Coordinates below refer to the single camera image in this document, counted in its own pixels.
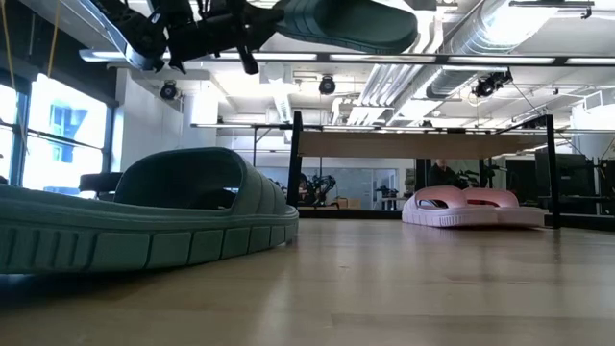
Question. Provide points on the green rubber slide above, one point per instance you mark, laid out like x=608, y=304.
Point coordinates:
x=351, y=24
x=144, y=230

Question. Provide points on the wooden shelf black metal frame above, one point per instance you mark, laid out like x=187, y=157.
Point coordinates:
x=413, y=144

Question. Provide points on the black rubber slide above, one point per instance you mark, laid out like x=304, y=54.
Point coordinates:
x=101, y=182

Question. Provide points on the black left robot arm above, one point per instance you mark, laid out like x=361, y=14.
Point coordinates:
x=139, y=29

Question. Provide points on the black background robot arm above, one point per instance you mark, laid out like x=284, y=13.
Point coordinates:
x=319, y=187

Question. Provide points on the long linear ceiling light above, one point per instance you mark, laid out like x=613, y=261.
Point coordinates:
x=283, y=56

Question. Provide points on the cardboard box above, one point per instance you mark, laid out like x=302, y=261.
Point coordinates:
x=348, y=203

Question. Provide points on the large window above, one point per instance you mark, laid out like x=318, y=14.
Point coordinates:
x=62, y=134

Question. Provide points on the person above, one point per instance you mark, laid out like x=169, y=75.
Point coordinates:
x=439, y=173

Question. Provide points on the black cabinet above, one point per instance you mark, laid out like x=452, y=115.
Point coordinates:
x=552, y=178

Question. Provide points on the black aluminium table frame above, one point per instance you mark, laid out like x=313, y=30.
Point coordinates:
x=351, y=214

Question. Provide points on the silver ventilation duct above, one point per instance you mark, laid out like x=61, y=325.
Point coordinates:
x=485, y=38

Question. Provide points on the black ceiling-mounted camera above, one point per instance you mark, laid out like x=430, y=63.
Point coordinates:
x=490, y=84

